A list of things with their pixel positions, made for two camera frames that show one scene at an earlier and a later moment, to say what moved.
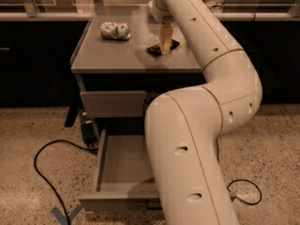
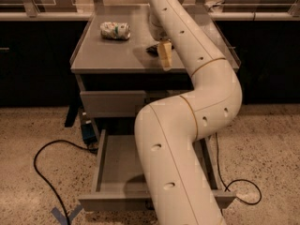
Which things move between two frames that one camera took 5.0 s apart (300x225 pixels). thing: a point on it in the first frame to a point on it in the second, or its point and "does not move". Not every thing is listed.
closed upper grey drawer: (114, 103) does not move
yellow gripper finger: (166, 35) to (165, 50)
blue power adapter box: (89, 135) does not move
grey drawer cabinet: (121, 71) does not move
